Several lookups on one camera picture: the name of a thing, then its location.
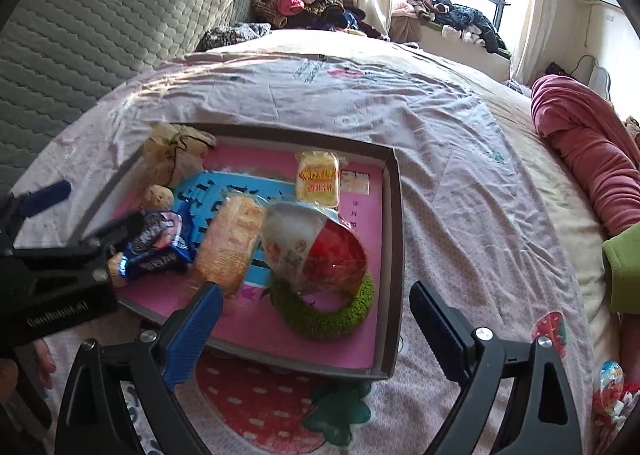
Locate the pink quilt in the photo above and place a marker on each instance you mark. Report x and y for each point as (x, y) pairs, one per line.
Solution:
(580, 135)

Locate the pile of dark blue clothes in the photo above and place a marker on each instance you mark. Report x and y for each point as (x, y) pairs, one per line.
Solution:
(460, 17)

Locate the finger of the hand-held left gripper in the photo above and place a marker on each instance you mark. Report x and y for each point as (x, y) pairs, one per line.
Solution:
(47, 196)
(95, 245)

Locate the clear orange cake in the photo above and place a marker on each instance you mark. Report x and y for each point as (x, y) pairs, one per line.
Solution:
(230, 245)

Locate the small red wrapped egg candy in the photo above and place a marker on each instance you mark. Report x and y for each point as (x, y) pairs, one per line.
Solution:
(611, 385)

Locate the yellow snack packet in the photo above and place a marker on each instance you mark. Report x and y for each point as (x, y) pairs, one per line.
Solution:
(317, 180)

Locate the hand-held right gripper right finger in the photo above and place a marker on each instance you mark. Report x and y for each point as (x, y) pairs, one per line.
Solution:
(440, 330)

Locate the walnut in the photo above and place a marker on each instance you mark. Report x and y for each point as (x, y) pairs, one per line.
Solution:
(116, 276)
(159, 197)

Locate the person's left hand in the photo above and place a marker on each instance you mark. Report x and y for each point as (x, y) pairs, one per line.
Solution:
(45, 360)

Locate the green cloth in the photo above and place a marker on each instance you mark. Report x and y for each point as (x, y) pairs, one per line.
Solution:
(622, 270)

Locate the dark cardboard box tray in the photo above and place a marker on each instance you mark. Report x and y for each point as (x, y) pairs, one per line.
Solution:
(395, 235)

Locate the strawberry print bed sheet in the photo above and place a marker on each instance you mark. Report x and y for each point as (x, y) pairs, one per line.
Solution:
(450, 160)

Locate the black bag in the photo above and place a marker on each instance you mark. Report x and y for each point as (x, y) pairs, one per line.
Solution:
(559, 70)

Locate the dark patterned cloth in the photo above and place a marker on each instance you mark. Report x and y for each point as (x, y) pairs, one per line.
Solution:
(235, 36)

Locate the large red white egg toy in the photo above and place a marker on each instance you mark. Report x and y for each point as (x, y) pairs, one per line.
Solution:
(315, 250)

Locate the grey quilted headboard cover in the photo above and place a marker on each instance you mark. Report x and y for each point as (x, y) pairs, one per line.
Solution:
(100, 35)

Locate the blue cookie packet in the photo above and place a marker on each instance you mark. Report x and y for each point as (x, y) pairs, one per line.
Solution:
(160, 240)

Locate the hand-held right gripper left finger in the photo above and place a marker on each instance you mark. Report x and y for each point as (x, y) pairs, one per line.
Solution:
(192, 335)

